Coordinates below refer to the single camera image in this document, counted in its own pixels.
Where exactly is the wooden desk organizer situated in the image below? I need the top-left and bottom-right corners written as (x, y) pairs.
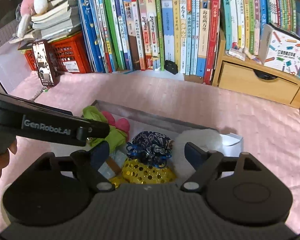
top-left (212, 29), bottom-right (300, 109)

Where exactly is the grey cardboard box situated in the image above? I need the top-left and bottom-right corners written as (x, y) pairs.
top-left (81, 100), bottom-right (244, 180)

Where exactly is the navy floral drawstring pouch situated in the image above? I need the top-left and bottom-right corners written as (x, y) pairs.
top-left (126, 131), bottom-right (175, 168)

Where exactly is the grey coiled charging cable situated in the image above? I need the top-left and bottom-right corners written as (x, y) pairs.
top-left (31, 86), bottom-right (48, 102)

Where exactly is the stack of worn books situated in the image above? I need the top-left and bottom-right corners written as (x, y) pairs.
top-left (17, 0), bottom-right (83, 43)

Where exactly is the green cloth scrunchie with bell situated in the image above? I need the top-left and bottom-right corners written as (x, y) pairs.
top-left (82, 106), bottom-right (129, 153)

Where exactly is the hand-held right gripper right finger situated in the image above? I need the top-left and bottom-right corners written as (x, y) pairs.
top-left (180, 142), bottom-right (273, 193)

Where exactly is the white fluffy plush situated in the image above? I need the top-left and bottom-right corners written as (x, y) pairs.
top-left (165, 128), bottom-right (224, 183)

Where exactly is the gold sequin pouch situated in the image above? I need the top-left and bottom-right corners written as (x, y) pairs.
top-left (109, 156), bottom-right (177, 189)

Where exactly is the white storage bin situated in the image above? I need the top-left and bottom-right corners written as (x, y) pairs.
top-left (0, 52), bottom-right (38, 95)

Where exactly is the smartphone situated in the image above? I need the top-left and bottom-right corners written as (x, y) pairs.
top-left (32, 39), bottom-right (58, 87)

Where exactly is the pink tablecloth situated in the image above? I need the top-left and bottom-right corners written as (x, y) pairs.
top-left (0, 71), bottom-right (300, 233)

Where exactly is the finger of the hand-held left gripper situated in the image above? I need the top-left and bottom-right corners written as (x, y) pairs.
top-left (75, 119), bottom-right (110, 147)

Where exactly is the small black box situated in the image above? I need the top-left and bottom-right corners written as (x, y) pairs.
top-left (164, 60), bottom-right (178, 75)

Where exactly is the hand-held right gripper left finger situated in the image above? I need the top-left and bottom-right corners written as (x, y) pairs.
top-left (27, 140), bottom-right (115, 193)

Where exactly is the label printer carton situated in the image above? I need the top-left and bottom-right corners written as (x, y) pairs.
top-left (260, 24), bottom-right (300, 75)

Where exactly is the row of tall upright books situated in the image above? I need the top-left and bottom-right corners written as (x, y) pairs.
top-left (75, 0), bottom-right (222, 85)

